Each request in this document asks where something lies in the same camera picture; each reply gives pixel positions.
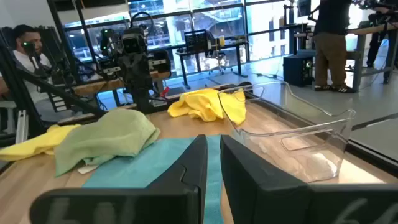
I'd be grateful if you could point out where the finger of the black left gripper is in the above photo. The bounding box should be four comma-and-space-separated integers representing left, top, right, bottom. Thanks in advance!
148, 49, 172, 79
98, 58, 121, 77

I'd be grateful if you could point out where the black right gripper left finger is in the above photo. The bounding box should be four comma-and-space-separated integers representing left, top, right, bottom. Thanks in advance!
29, 134, 208, 224

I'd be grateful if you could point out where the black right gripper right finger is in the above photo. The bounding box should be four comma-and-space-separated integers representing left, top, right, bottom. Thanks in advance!
220, 134, 398, 224

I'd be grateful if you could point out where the blue microfiber towel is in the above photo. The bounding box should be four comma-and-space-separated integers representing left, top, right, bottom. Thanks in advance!
81, 134, 225, 224

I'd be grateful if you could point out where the clear plastic bin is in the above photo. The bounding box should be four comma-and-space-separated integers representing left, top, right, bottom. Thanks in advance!
216, 80, 357, 184

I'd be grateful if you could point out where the green microfiber towel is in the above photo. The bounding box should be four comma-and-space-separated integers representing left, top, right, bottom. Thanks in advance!
54, 108, 161, 177

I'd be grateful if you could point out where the yellow microfiber towel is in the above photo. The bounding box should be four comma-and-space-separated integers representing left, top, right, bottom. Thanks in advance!
0, 123, 82, 162
167, 88, 248, 126

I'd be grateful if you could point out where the black office desk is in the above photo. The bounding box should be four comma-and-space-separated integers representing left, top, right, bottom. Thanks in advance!
175, 42, 249, 90

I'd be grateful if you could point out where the wooden top desk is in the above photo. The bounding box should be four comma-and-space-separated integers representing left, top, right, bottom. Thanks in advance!
72, 70, 172, 96

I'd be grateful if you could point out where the black computer monitor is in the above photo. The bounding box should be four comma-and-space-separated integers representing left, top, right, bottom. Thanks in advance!
183, 29, 208, 54

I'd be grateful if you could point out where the grey office chair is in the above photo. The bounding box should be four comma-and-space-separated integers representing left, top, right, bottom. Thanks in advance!
205, 30, 234, 75

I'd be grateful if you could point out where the black device green light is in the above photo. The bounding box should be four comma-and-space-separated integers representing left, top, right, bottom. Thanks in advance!
20, 41, 77, 91

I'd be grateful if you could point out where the person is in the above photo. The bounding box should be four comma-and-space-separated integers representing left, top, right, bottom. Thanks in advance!
0, 24, 54, 105
366, 0, 398, 68
312, 0, 358, 94

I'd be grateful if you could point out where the silver aluminium extrusion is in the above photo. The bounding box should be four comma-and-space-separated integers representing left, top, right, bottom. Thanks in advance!
15, 108, 29, 144

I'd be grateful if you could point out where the black computer tower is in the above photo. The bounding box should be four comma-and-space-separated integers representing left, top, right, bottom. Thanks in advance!
282, 54, 315, 88

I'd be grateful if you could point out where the grey workbench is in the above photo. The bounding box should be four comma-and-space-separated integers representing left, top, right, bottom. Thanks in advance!
344, 23, 398, 93

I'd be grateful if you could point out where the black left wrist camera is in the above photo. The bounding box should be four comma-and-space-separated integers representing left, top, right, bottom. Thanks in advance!
120, 27, 147, 55

